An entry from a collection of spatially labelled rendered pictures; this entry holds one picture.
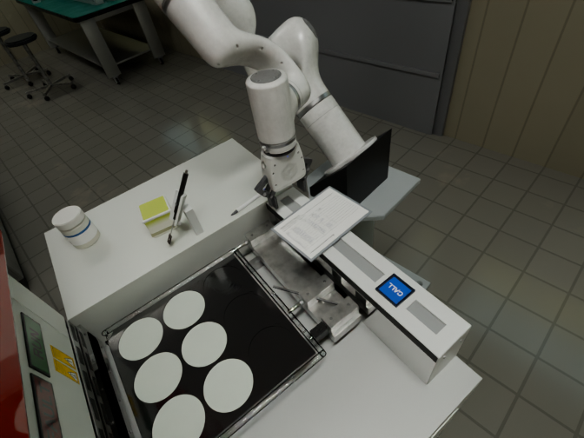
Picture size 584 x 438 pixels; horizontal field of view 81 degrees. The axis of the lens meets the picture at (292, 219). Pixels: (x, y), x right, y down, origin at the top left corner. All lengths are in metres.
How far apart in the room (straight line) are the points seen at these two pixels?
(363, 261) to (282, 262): 0.22
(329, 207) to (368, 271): 0.21
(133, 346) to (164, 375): 0.11
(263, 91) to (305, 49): 0.37
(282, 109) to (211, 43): 0.18
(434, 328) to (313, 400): 0.29
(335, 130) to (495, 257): 1.35
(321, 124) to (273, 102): 0.35
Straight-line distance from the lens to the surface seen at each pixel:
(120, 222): 1.06
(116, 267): 0.95
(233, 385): 0.75
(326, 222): 0.84
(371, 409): 0.79
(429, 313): 0.73
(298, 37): 1.04
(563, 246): 2.31
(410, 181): 1.18
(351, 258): 0.78
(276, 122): 0.72
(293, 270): 0.87
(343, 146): 1.02
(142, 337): 0.88
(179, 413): 0.77
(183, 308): 0.87
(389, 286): 0.74
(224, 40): 0.73
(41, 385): 0.67
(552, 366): 1.89
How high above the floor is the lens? 1.58
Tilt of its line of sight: 46 degrees down
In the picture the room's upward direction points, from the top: 11 degrees counter-clockwise
